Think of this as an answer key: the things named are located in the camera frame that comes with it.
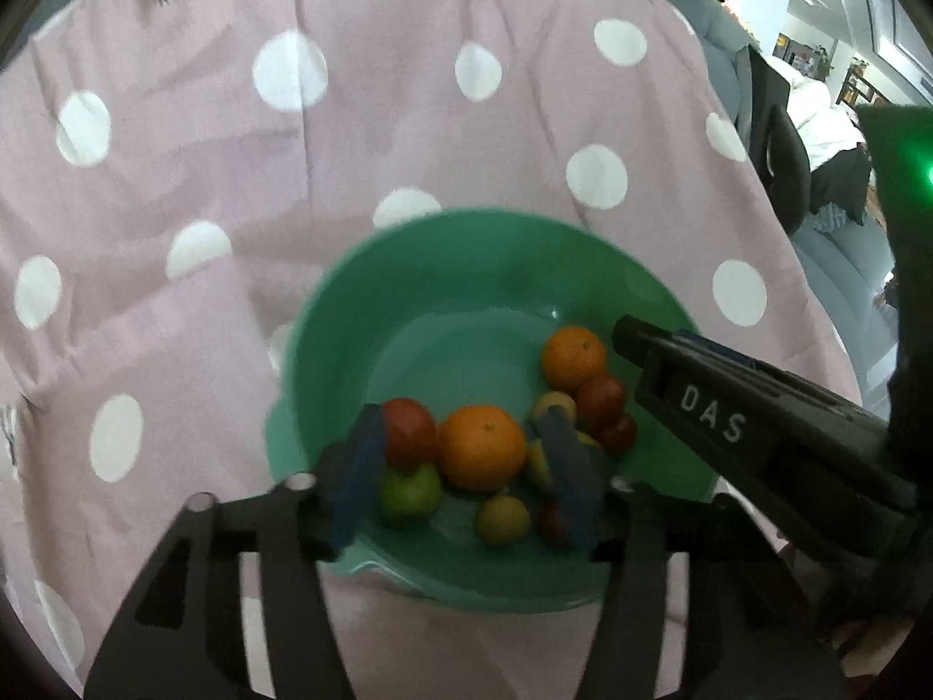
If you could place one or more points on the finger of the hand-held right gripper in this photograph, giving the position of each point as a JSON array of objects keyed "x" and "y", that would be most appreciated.
[
  {"x": 729, "y": 355},
  {"x": 641, "y": 343}
]

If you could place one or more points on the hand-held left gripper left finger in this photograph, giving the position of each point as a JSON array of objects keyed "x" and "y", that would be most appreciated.
[{"x": 357, "y": 470}]

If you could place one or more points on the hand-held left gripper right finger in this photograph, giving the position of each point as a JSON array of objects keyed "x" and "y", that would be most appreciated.
[{"x": 572, "y": 470}]

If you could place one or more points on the yellow cherry tomato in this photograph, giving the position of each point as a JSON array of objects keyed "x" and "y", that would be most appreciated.
[
  {"x": 538, "y": 465},
  {"x": 554, "y": 405}
]

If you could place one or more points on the green mango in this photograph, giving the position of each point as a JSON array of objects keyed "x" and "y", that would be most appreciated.
[{"x": 408, "y": 497}]

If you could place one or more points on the small orange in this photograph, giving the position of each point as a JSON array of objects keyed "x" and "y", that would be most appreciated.
[{"x": 574, "y": 357}]

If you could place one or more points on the yellow lemon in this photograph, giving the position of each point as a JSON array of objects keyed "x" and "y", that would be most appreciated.
[{"x": 503, "y": 520}]

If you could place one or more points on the large orange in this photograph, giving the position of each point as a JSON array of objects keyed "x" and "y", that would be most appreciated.
[{"x": 481, "y": 448}]

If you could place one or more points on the green plastic bowl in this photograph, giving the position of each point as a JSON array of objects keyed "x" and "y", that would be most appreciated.
[{"x": 474, "y": 284}]

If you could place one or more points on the grey sofa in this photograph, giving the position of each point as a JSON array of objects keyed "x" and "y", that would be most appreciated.
[{"x": 838, "y": 277}]

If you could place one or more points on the dark cloth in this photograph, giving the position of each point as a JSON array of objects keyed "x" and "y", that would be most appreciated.
[{"x": 842, "y": 186}]

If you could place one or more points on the black chair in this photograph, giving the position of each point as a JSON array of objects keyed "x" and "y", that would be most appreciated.
[{"x": 780, "y": 153}]

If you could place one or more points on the white duvet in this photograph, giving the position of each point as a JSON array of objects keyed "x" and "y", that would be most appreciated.
[{"x": 816, "y": 109}]

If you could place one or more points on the pink polka dot blanket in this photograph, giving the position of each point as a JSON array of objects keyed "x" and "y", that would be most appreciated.
[{"x": 364, "y": 146}]

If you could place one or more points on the ceiling air vent panel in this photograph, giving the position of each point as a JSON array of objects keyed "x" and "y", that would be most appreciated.
[{"x": 893, "y": 14}]

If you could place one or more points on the wooden wall shelf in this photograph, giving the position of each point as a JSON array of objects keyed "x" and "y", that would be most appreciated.
[{"x": 864, "y": 84}]

